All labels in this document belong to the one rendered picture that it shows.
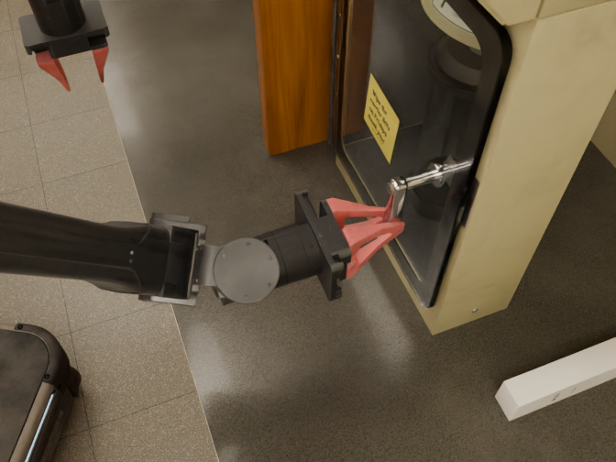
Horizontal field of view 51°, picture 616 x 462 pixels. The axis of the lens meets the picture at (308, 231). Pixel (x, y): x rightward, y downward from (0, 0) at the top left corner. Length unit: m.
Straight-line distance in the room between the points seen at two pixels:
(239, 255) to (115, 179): 1.79
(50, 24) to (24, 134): 1.74
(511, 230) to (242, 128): 0.52
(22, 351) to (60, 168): 0.87
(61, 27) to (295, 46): 0.29
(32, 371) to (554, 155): 1.36
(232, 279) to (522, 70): 0.28
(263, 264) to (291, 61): 0.42
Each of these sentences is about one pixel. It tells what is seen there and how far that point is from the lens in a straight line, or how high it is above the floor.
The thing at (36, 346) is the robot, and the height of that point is 0.24.
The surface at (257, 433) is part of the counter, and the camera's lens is 0.79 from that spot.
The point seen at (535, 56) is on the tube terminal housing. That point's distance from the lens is 0.52.
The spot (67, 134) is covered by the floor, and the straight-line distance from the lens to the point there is 2.54.
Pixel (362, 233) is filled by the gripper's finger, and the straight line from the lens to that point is 0.64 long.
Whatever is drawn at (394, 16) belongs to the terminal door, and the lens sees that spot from 0.67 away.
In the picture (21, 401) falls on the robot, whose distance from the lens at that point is 1.69.
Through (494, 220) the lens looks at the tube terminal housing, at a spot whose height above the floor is 1.17.
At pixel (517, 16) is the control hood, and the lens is 0.48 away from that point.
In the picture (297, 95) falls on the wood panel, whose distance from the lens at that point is 0.95.
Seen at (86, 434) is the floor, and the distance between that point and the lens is 1.87.
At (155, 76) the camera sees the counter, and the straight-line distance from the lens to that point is 1.19.
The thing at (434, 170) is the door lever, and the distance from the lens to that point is 0.65.
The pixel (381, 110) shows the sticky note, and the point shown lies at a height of 1.18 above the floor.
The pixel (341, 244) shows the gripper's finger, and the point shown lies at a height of 1.17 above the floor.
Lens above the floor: 1.68
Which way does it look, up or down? 54 degrees down
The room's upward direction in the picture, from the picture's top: straight up
